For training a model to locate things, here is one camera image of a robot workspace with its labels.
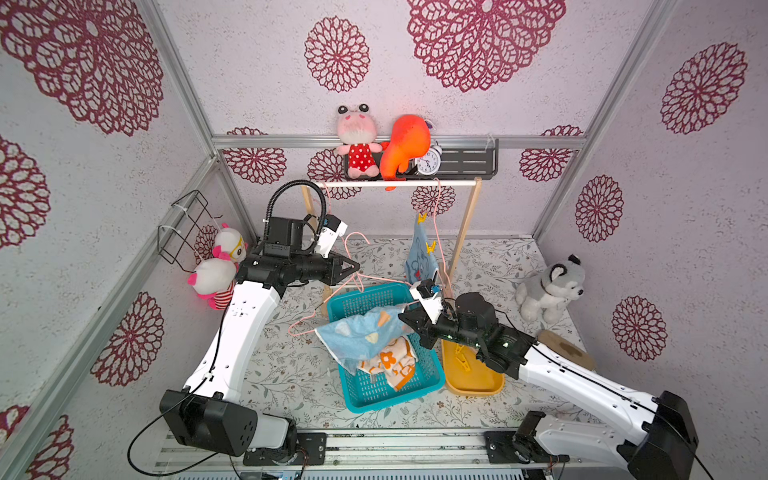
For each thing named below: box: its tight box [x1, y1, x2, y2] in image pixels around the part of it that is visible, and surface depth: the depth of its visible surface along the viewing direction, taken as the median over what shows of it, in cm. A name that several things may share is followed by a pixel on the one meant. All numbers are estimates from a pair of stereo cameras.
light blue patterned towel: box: [315, 304, 413, 374], surface depth 76 cm
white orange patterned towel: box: [357, 335, 418, 391], surface depth 86 cm
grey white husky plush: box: [516, 254, 586, 325], surface depth 89 cm
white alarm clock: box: [415, 145, 442, 176], surface depth 92 cm
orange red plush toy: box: [380, 114, 431, 182], surface depth 87 cm
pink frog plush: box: [335, 103, 383, 179], surface depth 87 cm
